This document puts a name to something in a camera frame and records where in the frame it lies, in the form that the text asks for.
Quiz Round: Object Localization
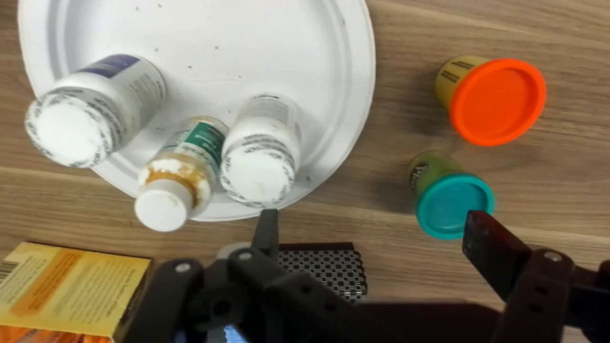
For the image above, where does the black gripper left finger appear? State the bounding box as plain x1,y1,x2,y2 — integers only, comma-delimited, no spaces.
249,208,281,253

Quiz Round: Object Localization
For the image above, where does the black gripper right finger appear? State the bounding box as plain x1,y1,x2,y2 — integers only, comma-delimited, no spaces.
461,210,533,314

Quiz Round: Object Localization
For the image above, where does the teal lid dough can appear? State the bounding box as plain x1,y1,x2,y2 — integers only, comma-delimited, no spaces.
407,150,497,244

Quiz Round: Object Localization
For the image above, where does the blue label white pill bottle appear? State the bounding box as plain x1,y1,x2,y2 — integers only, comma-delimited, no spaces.
217,93,304,208
22,53,169,171

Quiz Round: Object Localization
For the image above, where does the small green label bottle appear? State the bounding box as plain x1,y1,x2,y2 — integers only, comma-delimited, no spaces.
133,120,230,234

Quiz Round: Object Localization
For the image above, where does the orange lid yellow dough can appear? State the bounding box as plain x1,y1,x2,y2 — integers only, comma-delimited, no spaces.
432,53,548,150

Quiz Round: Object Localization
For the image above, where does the white paper plate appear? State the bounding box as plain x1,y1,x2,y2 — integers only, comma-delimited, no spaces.
16,0,377,223

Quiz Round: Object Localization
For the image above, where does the yellow cardboard box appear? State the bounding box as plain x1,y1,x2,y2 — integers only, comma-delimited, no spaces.
0,240,154,343

